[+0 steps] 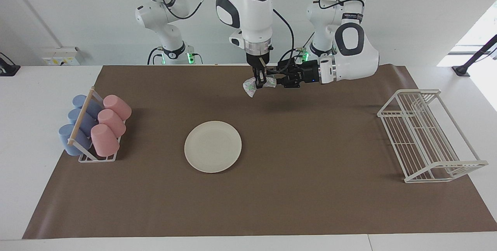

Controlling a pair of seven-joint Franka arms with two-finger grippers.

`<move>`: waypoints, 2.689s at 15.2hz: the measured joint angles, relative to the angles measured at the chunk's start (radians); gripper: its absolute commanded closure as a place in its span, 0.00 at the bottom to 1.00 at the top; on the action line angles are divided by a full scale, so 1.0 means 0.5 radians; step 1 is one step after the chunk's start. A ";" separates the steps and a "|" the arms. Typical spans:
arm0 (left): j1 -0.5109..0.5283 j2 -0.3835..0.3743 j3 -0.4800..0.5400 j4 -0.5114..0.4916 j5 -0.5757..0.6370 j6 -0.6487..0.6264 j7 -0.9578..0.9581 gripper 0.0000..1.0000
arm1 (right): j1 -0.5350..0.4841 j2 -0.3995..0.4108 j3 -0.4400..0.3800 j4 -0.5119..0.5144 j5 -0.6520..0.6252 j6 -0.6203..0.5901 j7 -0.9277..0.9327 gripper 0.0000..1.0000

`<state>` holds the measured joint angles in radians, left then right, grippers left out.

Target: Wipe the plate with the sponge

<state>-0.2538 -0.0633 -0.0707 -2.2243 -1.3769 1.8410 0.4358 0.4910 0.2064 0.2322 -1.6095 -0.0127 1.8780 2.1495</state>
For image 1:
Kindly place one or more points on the white cup rack wooden bar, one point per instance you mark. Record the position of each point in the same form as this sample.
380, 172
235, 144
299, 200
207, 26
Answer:
81, 116

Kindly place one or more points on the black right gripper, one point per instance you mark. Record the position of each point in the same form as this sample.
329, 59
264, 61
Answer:
259, 61

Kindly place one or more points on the cream round plate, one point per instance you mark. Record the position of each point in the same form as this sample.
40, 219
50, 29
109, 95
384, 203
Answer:
212, 147

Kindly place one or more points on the blue plastic cup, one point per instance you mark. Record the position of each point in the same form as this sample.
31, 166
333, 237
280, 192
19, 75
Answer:
79, 100
83, 121
68, 138

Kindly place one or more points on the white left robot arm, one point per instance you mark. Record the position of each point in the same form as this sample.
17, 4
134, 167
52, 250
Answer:
357, 64

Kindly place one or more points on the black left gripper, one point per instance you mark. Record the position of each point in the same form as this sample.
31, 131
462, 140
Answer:
306, 72

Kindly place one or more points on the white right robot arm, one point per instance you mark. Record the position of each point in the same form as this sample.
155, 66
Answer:
252, 14

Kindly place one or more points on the brown table mat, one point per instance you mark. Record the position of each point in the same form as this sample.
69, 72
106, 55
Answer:
291, 189

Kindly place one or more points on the black angled stand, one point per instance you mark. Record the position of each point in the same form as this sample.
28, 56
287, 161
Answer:
473, 57

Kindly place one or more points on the white wall socket box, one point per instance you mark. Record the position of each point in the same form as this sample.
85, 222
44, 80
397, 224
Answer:
60, 56

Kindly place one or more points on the pink plastic cup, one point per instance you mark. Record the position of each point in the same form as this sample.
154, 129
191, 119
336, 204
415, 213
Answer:
117, 106
104, 140
112, 122

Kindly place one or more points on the black desk clamp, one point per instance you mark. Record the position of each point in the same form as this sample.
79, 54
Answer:
7, 68

